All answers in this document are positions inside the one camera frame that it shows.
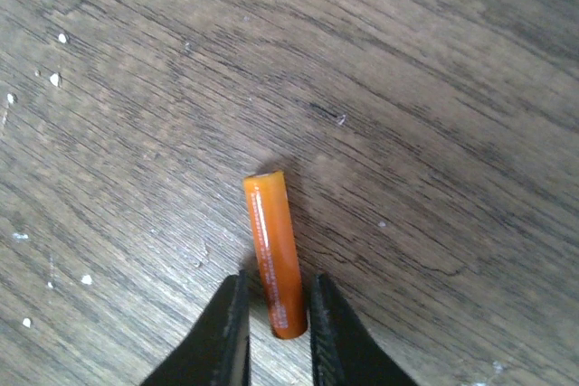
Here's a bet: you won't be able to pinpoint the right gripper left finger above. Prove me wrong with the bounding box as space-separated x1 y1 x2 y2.
142 270 251 385

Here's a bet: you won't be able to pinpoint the orange battery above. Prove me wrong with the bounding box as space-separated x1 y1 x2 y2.
242 171 308 340

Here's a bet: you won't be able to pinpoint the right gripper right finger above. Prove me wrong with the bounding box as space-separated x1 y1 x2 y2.
309 274 416 385

